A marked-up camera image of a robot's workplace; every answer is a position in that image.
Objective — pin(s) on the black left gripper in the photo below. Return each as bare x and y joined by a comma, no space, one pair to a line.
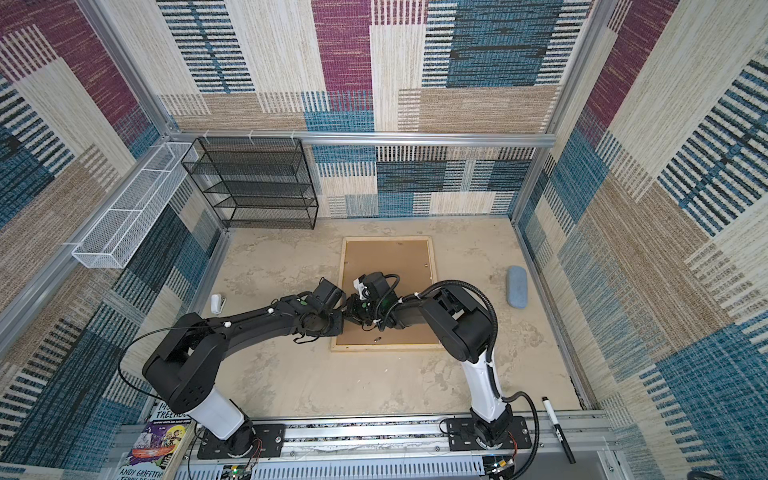
339,327

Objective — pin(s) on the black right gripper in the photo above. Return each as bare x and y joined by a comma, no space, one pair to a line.
352,312

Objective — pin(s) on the brown frame backing board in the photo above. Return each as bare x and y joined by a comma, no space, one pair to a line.
410,257

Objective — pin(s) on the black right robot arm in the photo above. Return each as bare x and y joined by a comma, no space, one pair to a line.
465,323

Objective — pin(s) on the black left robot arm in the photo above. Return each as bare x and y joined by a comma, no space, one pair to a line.
183,368

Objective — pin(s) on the small white plastic device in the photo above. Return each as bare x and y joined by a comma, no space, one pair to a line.
217,302

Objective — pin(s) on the grey blue oval case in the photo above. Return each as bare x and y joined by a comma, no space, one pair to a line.
517,287

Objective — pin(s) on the colourful treehouse book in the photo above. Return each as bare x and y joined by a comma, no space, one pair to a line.
153,450

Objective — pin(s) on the black marker pen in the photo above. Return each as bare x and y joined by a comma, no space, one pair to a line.
559,432

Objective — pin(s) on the black wire shelf rack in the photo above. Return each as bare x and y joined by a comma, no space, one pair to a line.
254,182

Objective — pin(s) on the white wire mesh basket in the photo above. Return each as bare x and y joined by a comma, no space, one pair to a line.
116,236

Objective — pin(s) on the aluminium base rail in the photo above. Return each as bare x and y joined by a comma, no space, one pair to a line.
416,447

